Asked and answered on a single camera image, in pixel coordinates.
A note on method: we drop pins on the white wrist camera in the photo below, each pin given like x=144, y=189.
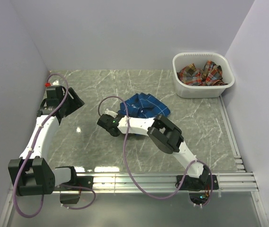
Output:
x=111, y=113
x=54, y=94

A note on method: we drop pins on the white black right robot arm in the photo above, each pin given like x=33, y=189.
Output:
x=165, y=135

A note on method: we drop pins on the white plastic laundry basket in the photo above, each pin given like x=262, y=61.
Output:
x=199, y=59

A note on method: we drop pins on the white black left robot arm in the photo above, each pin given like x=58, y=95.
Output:
x=30, y=173

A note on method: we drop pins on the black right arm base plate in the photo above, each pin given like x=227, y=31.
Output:
x=196, y=185

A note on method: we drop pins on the blue plaid long sleeve shirt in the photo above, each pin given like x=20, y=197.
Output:
x=146, y=106

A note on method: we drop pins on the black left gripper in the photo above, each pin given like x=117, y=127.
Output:
x=76, y=102

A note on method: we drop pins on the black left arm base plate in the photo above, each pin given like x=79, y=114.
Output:
x=80, y=183

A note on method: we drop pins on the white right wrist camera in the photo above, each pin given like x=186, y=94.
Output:
x=111, y=113

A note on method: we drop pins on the aluminium mounting rail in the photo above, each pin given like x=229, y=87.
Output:
x=166, y=182

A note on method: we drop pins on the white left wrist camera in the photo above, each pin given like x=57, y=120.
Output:
x=54, y=94

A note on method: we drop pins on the red plaid shirt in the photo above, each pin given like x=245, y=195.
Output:
x=209, y=75

